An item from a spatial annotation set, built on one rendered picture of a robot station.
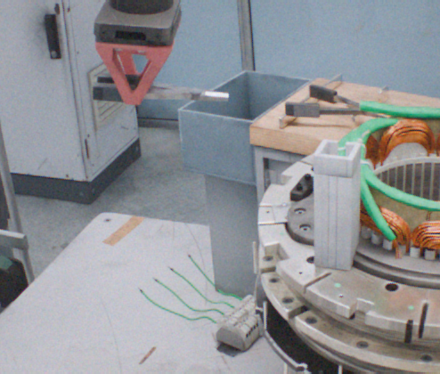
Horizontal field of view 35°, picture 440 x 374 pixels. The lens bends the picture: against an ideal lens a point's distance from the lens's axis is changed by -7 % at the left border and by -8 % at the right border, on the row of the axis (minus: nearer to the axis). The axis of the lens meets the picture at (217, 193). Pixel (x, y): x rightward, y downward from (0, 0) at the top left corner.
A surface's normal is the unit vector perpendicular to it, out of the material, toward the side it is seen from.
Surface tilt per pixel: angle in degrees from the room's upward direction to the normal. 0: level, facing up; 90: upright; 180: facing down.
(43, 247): 0
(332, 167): 90
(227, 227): 90
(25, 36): 90
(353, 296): 0
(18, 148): 90
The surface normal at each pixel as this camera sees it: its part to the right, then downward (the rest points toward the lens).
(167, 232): -0.07, -0.88
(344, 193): -0.39, 0.46
